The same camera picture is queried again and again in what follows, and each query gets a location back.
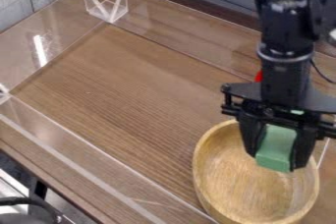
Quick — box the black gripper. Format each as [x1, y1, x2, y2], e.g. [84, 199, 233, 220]
[221, 44, 336, 171]

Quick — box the green rectangular block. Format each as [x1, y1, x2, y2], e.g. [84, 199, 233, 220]
[254, 125, 296, 173]

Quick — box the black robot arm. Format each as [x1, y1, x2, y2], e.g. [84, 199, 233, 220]
[221, 0, 336, 172]

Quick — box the brown wooden bowl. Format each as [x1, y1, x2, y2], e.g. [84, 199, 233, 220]
[192, 120, 320, 224]

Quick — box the red plush strawberry toy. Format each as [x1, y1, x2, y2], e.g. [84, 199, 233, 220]
[254, 70, 262, 83]

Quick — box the clear acrylic enclosure wall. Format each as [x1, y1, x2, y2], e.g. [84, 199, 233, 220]
[0, 0, 336, 224]

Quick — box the clear acrylic corner bracket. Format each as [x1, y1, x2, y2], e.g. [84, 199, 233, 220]
[84, 0, 128, 24]

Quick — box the black table leg bracket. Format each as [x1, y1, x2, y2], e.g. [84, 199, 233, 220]
[29, 177, 46, 200]

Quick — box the black cable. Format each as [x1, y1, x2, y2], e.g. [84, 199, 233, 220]
[0, 196, 62, 224]

